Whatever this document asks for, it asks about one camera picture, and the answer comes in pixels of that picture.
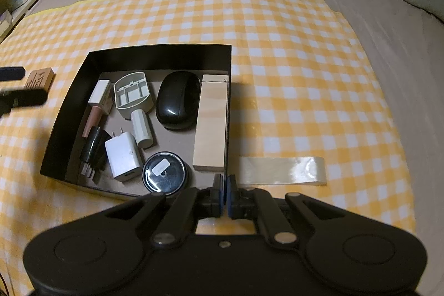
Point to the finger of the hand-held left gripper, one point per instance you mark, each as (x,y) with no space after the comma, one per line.
(10,73)
(24,99)

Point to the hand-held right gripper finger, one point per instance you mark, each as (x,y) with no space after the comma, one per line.
(220,203)
(229,203)

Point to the round black tin clear lid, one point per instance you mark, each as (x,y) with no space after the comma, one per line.
(164,173)

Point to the black plug adapter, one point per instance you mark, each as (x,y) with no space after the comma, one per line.
(92,148)

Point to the white USB charger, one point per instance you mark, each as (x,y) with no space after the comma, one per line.
(123,157)

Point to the white plastic cylinder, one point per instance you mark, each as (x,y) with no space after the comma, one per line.
(142,127)

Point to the grey plastic bracket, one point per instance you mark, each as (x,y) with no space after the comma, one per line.
(133,93)

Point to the black power adapter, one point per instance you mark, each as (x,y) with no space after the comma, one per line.
(177,100)

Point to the black cardboard box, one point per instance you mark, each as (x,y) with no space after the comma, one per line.
(156,60)

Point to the clear tape strip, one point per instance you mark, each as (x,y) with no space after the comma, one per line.
(284,171)

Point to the pink lip gloss white cap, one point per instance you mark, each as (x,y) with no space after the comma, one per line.
(100,93)

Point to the pale wooden block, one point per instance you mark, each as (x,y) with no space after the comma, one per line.
(211,122)

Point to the yellow white checkered mat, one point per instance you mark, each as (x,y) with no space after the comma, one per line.
(295,74)

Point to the grey brown bed sheet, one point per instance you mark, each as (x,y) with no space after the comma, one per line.
(399,74)

